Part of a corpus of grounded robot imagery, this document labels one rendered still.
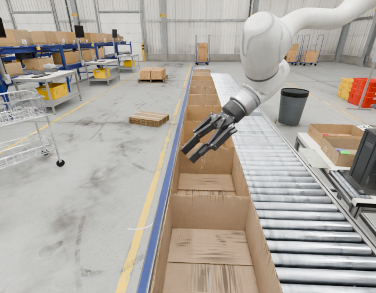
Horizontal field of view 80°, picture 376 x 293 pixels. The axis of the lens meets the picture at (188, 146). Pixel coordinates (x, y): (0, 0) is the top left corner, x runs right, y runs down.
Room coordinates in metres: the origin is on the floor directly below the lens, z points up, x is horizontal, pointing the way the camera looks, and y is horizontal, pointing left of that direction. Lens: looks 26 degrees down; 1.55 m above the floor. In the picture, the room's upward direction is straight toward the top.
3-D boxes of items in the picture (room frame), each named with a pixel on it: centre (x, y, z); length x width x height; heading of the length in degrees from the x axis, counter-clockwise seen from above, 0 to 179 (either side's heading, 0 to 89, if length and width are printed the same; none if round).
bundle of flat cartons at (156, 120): (4.34, 0.79, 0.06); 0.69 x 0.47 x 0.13; 69
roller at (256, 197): (1.00, -0.55, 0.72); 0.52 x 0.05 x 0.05; 87
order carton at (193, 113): (1.61, -0.12, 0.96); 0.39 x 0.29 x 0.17; 177
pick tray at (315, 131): (1.76, -1.29, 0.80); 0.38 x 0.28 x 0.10; 85
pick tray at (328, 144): (1.44, -1.23, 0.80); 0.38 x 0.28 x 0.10; 81
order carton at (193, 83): (2.79, -0.18, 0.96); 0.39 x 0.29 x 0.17; 177
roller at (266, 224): (0.81, -0.54, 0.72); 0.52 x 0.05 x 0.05; 87
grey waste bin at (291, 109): (4.32, -2.06, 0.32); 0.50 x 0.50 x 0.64
